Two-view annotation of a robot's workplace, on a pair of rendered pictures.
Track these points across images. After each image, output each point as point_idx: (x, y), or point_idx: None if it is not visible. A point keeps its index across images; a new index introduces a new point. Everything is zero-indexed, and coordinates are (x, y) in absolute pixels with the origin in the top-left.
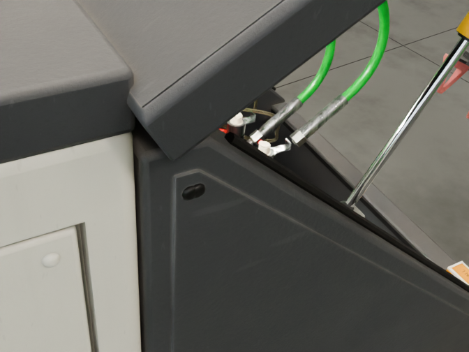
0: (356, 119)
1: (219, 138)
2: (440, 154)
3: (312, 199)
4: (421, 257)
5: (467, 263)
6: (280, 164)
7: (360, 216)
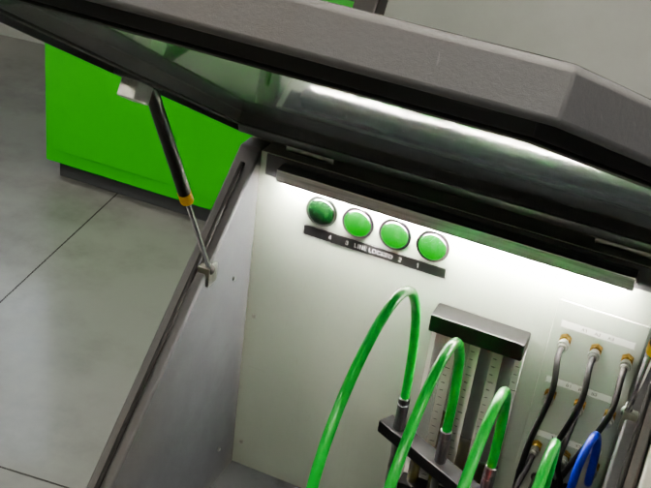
0: None
1: (242, 155)
2: None
3: (213, 207)
4: (164, 331)
5: None
6: (229, 190)
7: (199, 256)
